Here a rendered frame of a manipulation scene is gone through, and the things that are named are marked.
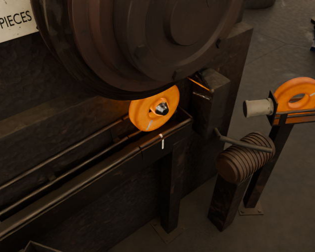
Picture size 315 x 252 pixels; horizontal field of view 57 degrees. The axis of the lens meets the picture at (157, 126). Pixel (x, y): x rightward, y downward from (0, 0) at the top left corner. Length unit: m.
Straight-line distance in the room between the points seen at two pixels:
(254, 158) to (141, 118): 0.50
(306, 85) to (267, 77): 1.40
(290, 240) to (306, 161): 0.52
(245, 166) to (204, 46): 0.56
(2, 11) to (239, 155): 0.83
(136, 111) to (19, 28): 0.32
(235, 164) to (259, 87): 1.32
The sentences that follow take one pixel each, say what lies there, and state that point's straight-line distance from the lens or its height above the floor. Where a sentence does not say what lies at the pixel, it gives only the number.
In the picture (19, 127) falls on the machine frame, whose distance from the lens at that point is 0.74.
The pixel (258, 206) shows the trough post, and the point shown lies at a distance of 1.62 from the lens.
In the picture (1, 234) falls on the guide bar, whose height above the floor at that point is 0.68.
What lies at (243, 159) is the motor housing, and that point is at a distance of 1.09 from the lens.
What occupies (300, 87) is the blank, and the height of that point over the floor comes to 0.77.
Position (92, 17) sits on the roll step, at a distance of 0.52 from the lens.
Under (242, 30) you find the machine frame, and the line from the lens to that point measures 1.08.
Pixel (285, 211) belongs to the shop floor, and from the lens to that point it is 1.66.
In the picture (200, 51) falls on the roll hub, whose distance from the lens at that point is 0.64.
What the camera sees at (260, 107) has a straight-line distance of 1.05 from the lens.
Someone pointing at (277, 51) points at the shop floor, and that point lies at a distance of 2.82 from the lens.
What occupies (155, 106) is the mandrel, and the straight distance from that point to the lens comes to 0.77.
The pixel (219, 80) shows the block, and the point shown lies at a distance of 0.94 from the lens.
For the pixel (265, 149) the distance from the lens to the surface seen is 1.10.
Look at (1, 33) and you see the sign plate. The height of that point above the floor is 1.08.
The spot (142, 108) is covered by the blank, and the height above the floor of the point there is 0.84.
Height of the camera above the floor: 1.35
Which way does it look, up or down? 45 degrees down
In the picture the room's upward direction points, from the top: straight up
